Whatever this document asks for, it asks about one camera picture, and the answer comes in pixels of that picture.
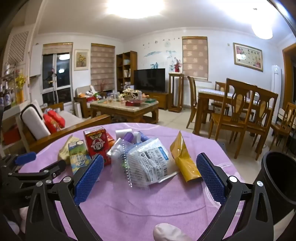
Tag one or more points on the framed sunflower painting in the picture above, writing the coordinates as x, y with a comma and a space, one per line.
81, 59

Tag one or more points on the wooden sofa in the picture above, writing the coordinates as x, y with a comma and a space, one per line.
69, 118

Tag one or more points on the gold foil packet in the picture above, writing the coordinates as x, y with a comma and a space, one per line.
185, 162

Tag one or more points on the wooden bookshelf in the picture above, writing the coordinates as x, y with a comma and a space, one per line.
120, 69

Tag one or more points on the yellow flowers in vase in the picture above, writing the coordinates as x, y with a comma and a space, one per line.
20, 85

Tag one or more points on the black television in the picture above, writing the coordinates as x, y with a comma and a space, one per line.
149, 80

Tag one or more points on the red drink carton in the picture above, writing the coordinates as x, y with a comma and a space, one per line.
97, 143

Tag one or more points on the short patterned roller blind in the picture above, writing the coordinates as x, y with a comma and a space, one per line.
57, 48

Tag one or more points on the white standing air conditioner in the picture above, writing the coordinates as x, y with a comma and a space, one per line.
276, 85

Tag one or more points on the purple bottle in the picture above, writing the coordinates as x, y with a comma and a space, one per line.
129, 138

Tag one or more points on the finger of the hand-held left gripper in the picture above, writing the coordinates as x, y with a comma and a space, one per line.
56, 167
25, 158

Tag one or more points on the wooden dining chair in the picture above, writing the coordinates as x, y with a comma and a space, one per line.
219, 86
193, 92
227, 120
283, 127
268, 99

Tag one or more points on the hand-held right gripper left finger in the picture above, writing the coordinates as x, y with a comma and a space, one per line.
89, 178

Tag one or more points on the white lattice cabinet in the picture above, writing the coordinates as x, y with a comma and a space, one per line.
18, 46

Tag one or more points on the wooden armchair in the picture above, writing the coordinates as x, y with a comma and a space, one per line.
81, 102

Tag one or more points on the glass balcony door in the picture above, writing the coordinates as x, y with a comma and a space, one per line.
56, 78

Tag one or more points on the beige wrapper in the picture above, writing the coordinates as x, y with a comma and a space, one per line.
66, 148

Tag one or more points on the green and blue drink carton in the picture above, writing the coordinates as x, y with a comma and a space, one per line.
77, 156

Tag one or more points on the small round ceiling light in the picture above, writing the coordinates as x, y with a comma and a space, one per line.
262, 29

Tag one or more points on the white sofa cushion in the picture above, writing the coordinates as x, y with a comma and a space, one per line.
34, 120

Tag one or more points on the red cushion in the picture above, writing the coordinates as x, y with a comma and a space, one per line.
59, 117
52, 125

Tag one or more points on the purple tablecloth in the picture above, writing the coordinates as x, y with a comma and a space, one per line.
138, 208

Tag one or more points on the small white box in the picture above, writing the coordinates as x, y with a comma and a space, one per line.
122, 133

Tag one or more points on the wooden coffee table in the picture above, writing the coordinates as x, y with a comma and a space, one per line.
122, 110

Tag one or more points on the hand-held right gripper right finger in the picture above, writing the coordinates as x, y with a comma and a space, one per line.
211, 178

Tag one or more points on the black trash bin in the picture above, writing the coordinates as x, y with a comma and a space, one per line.
266, 185

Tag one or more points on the red flower vase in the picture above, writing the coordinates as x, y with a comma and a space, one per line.
177, 66

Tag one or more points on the person's right hand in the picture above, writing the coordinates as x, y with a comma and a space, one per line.
167, 233

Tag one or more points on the large round ceiling light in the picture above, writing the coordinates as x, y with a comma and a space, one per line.
135, 8

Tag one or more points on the red box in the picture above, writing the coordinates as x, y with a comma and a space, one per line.
11, 138

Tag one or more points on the clear plastic bag white label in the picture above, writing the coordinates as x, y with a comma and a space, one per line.
148, 162

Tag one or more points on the framed floral picture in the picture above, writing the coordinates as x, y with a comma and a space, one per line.
248, 56

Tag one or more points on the orange packet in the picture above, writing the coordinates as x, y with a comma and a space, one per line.
110, 140

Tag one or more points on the wooden dining table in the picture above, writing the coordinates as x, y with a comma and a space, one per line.
203, 99

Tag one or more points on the tall wooden pedestal stand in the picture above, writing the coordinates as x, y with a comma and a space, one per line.
176, 92

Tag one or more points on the wooden television stand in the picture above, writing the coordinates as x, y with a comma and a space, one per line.
161, 99

